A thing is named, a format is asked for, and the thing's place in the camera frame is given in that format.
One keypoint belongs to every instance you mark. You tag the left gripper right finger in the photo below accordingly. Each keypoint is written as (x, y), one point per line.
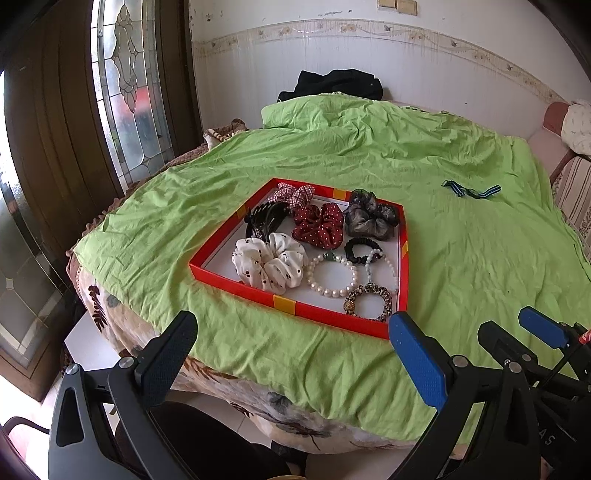
(424, 359)

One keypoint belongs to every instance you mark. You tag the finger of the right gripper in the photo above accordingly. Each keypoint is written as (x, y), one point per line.
(508, 351)
(550, 332)

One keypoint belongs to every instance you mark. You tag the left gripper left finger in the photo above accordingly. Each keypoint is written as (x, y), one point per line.
(162, 358)

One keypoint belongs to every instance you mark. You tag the grey sheer scrunchie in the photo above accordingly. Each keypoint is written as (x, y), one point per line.
(367, 217)

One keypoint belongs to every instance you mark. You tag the pink plaid scrunchie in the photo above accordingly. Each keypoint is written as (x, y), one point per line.
(295, 197)

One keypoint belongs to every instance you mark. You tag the floral blanket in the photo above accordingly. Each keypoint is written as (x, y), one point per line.
(273, 414)

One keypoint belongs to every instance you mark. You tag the red white tray box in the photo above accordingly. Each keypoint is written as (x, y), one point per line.
(332, 291)

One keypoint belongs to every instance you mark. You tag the striped sofa cushion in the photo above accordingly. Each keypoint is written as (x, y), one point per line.
(572, 195)

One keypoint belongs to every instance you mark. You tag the black thin scrunchie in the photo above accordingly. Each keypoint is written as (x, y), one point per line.
(361, 251)

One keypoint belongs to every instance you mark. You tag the white cherry scrunchie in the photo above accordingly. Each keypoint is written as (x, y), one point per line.
(274, 267)

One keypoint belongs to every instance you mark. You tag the blue striped watch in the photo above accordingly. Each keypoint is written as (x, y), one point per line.
(462, 191)

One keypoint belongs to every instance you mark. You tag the red polka dot scrunchie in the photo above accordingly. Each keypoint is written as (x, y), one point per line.
(321, 227)

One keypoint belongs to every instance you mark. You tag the black hair claw clip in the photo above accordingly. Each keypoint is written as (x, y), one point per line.
(264, 219)

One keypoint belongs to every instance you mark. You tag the white patterned pillow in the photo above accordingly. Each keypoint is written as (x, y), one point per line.
(576, 128)

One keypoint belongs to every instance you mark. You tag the brown patterned pillow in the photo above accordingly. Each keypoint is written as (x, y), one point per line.
(217, 135)

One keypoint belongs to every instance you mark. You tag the wooden glass door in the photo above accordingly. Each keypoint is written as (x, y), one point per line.
(95, 97)

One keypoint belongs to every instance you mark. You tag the black clothing on bed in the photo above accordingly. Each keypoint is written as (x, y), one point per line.
(350, 82)

